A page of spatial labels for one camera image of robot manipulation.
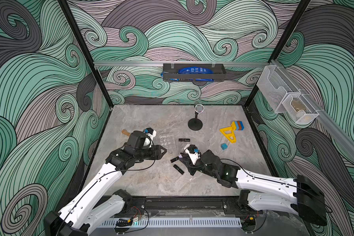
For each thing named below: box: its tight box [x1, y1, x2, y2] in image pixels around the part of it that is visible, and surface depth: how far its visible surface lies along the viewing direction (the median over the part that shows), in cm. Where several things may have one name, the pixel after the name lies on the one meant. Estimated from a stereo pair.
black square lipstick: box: [173, 164, 185, 176], surface depth 87 cm
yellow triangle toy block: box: [219, 120, 237, 144], surface depth 106 cm
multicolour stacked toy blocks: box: [235, 120, 245, 131], surface depth 107 cm
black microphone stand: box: [187, 100, 205, 131], surface depth 109 cm
